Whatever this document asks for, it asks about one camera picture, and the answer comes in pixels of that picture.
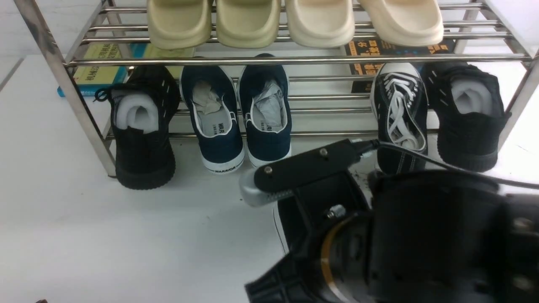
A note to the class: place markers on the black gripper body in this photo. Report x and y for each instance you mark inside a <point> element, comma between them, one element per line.
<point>331,263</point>

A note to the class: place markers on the black canvas sneaker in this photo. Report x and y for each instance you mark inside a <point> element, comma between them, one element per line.
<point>289,223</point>
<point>400,105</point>

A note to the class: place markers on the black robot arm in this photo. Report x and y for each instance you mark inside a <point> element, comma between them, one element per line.
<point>430,237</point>

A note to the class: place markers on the stainless steel shoe rack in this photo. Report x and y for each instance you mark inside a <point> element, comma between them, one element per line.
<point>104,26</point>

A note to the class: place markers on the navy canvas shoe right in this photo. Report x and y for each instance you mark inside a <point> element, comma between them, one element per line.
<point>262,92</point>

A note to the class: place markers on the navy canvas shoe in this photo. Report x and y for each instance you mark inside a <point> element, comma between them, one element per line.
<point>262,92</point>
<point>210,96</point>

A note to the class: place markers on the navy canvas shoe left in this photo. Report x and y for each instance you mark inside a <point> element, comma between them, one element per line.
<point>210,96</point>

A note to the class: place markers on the black knit sneaker left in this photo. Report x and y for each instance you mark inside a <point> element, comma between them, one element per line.
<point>141,111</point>

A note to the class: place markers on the black knit sneaker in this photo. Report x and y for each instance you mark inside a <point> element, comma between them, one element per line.
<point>468,104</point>
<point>141,111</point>

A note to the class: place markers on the black orange book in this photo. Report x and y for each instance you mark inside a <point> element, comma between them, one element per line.
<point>369,48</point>

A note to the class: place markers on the black knit sneaker right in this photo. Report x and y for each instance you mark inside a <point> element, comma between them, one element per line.
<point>468,104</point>

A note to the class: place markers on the cream slipper left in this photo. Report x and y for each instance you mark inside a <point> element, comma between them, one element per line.
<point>320,23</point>

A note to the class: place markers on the cream slipper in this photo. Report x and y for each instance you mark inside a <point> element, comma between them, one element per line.
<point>320,23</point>
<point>413,23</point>

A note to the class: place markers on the olive green slipper right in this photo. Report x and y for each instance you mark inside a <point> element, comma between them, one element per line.
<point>247,24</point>

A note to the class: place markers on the olive green slipper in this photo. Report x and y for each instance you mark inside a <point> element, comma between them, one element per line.
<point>179,24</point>
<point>247,24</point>

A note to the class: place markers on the cream slipper right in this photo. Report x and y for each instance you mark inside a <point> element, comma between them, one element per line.
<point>413,23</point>

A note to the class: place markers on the olive green slipper left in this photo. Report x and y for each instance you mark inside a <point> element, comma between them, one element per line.
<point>179,24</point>

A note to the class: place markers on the yellow green book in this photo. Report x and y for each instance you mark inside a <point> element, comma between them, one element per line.
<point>89,79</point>

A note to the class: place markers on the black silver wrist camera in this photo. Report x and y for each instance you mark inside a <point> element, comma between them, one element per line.
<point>277,180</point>

